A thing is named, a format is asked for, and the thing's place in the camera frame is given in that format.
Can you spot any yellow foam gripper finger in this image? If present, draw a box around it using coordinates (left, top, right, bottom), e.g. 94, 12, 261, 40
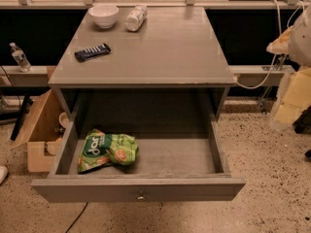
266, 26, 293, 54
269, 66, 311, 131

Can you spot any white cup in box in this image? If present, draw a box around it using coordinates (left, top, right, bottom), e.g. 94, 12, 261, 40
58, 112, 69, 128

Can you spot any white cable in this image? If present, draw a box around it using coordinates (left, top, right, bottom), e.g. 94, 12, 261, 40
235, 0, 308, 90

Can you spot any dark blue snack bar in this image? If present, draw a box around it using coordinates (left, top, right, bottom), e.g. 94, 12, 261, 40
74, 43, 111, 62

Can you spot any open grey top drawer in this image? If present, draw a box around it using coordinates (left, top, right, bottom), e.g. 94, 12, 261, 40
30, 92, 247, 204

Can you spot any grey cabinet counter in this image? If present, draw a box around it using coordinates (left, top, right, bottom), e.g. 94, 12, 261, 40
49, 7, 235, 116

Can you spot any clear plastic water bottle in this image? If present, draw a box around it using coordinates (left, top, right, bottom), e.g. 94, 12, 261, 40
10, 43, 31, 73

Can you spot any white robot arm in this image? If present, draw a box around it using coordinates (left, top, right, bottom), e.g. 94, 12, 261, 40
266, 6, 311, 131

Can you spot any white ceramic bowl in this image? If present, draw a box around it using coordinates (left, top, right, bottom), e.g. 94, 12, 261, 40
88, 5, 119, 28

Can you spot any open cardboard box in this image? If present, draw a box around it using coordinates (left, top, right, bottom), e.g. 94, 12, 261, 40
12, 89, 63, 172

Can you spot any white wrapped snack pack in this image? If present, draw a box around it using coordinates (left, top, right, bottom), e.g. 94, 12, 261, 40
125, 4, 147, 32

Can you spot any black floor cable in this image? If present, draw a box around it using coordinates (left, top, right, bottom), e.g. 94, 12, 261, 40
64, 202, 89, 233

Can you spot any white shoe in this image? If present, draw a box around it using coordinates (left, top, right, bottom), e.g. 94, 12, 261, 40
0, 165, 9, 184

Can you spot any metal drawer knob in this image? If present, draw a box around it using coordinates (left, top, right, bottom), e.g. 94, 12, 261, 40
137, 191, 146, 202

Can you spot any green rice chip bag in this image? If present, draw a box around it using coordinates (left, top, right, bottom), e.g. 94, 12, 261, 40
78, 129, 139, 174

